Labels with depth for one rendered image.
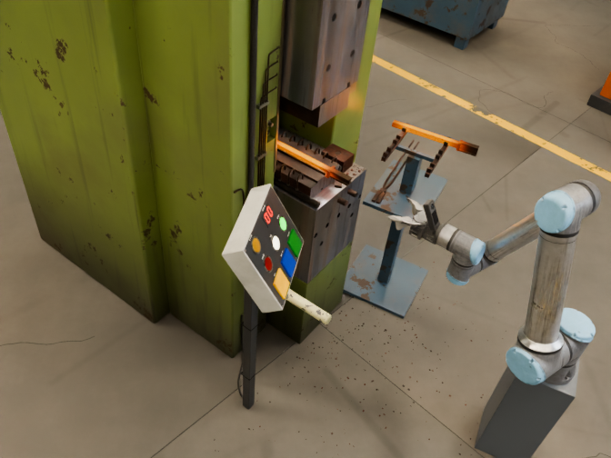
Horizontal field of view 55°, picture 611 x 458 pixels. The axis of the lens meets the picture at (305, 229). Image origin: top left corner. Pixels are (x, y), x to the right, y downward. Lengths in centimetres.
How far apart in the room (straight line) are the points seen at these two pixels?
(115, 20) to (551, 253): 159
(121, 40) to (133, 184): 61
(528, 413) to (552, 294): 73
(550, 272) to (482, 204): 216
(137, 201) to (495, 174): 272
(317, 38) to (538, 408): 165
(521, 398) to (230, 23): 178
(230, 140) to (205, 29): 38
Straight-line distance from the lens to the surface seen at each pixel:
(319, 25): 199
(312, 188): 241
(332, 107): 226
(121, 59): 222
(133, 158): 243
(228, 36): 188
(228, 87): 196
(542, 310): 211
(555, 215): 191
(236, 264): 186
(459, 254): 227
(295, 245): 210
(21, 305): 341
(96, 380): 303
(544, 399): 256
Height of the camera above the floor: 249
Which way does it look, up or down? 43 degrees down
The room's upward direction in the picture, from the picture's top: 6 degrees clockwise
